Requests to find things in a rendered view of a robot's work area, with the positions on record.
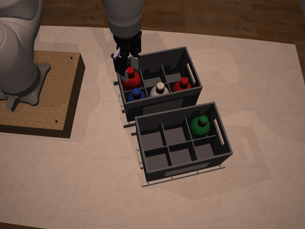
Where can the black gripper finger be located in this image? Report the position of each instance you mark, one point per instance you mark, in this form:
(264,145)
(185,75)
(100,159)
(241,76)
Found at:
(134,52)
(120,62)

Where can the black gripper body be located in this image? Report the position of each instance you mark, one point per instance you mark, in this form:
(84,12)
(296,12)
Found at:
(122,43)

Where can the green bottle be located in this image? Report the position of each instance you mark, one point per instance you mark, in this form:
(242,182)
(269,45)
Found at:
(199,127)

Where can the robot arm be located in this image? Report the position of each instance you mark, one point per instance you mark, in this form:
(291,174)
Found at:
(21,80)

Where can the beige bottle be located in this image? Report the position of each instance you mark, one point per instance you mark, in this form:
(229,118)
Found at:
(158,90)

